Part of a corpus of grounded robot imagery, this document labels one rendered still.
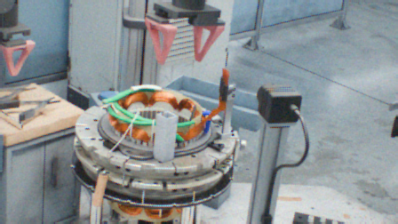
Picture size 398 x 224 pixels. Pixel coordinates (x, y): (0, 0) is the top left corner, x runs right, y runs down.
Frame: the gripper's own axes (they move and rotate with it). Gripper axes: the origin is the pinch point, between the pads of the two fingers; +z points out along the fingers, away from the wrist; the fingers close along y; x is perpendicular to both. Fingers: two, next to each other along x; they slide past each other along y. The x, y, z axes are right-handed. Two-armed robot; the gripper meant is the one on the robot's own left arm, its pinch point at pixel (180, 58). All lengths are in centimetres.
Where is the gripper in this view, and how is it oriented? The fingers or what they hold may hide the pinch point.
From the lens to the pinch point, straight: 133.9
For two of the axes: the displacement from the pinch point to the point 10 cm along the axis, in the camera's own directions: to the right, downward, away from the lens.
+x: -6.2, -3.5, 7.0
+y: 7.7, -1.0, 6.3
